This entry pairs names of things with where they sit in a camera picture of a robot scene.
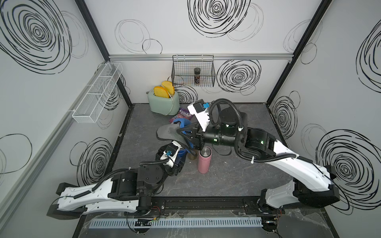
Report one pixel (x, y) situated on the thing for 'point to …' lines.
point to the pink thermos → (204, 159)
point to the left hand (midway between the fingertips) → (180, 147)
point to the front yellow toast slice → (160, 91)
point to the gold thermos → (192, 156)
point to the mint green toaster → (163, 105)
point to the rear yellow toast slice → (168, 87)
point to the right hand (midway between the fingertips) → (179, 130)
